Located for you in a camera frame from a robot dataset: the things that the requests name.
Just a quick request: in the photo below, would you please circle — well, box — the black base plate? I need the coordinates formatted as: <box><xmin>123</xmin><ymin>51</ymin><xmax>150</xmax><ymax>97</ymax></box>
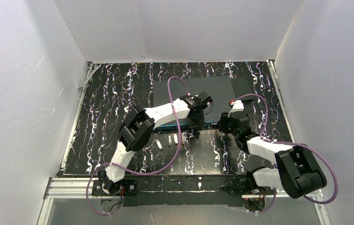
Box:
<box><xmin>91</xmin><ymin>174</ymin><xmax>277</xmax><ymax>208</ymax></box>

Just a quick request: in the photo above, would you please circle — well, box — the small black network switch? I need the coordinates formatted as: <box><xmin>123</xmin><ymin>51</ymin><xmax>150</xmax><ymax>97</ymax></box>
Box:
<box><xmin>231</xmin><ymin>77</ymin><xmax>254</xmax><ymax>100</ymax></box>

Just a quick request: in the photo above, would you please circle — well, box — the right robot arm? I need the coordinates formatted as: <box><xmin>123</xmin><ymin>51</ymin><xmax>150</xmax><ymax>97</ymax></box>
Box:
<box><xmin>218</xmin><ymin>111</ymin><xmax>327</xmax><ymax>199</ymax></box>

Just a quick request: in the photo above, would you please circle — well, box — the large teal network switch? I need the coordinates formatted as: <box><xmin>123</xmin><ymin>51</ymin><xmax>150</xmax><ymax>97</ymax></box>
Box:
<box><xmin>151</xmin><ymin>76</ymin><xmax>235</xmax><ymax>126</ymax></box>

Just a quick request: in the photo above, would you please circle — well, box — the purple cable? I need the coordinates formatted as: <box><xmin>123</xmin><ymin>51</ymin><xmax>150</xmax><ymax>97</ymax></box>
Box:
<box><xmin>230</xmin><ymin>93</ymin><xmax>339</xmax><ymax>215</ymax></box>
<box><xmin>86</xmin><ymin>76</ymin><xmax>191</xmax><ymax>217</ymax></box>

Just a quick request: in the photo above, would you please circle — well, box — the aluminium front rail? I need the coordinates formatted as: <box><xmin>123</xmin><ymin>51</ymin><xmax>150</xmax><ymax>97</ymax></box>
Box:
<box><xmin>43</xmin><ymin>176</ymin><xmax>324</xmax><ymax>200</ymax></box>

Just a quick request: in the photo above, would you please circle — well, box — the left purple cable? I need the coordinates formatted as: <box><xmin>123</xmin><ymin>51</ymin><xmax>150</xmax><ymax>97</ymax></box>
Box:
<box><xmin>86</xmin><ymin>76</ymin><xmax>191</xmax><ymax>217</ymax></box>

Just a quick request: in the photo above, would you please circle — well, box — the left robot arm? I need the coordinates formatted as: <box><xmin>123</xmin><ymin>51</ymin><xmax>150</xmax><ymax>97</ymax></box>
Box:
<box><xmin>97</xmin><ymin>91</ymin><xmax>213</xmax><ymax>195</ymax></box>

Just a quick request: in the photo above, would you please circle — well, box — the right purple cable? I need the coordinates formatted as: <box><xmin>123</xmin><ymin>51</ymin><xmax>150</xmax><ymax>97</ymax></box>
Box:
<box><xmin>230</xmin><ymin>93</ymin><xmax>339</xmax><ymax>215</ymax></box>

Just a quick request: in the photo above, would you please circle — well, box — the metal wrench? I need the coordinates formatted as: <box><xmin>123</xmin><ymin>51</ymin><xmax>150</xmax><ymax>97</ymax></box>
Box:
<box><xmin>77</xmin><ymin>63</ymin><xmax>102</xmax><ymax>90</ymax></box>

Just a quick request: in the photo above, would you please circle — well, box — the small silver plug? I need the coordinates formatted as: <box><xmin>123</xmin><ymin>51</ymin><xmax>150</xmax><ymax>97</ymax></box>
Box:
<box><xmin>168</xmin><ymin>135</ymin><xmax>173</xmax><ymax>147</ymax></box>
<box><xmin>156</xmin><ymin>140</ymin><xmax>163</xmax><ymax>150</ymax></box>
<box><xmin>181</xmin><ymin>132</ymin><xmax>186</xmax><ymax>145</ymax></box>

